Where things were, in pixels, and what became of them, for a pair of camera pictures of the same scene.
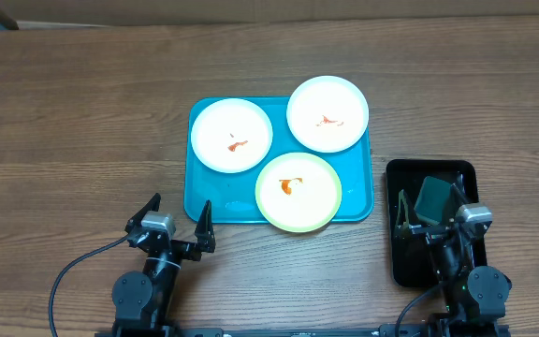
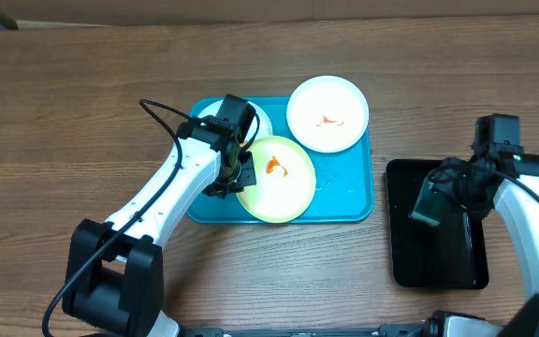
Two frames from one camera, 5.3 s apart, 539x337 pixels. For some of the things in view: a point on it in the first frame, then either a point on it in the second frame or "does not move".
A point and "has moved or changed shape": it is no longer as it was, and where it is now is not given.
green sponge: (432, 198) does not move
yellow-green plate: (298, 192) has moved or changed shape
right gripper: (408, 224) → (443, 183)
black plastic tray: (413, 264) does not move
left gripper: (204, 236) → (248, 177)
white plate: (327, 114) does not move
